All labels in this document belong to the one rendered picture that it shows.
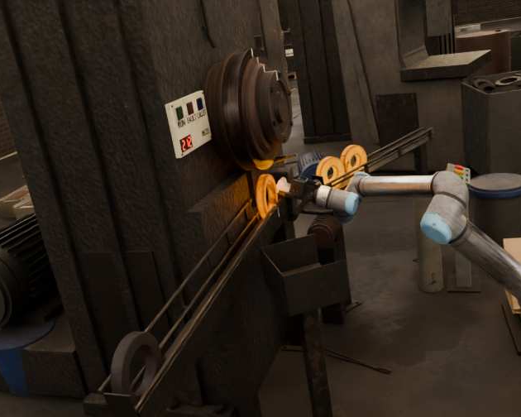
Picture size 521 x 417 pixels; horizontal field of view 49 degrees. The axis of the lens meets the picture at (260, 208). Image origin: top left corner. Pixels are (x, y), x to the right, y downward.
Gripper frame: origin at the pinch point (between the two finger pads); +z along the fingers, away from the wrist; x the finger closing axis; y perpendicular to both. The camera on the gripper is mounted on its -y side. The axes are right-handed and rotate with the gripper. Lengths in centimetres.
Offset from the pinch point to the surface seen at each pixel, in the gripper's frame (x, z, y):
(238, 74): 30, 12, 52
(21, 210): -163, 271, -151
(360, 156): -47, -29, 8
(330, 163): -30.2, -17.8, 6.9
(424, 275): -46, -74, -44
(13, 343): 56, 93, -81
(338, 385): 34, -49, -63
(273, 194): 6.8, -2.4, -0.2
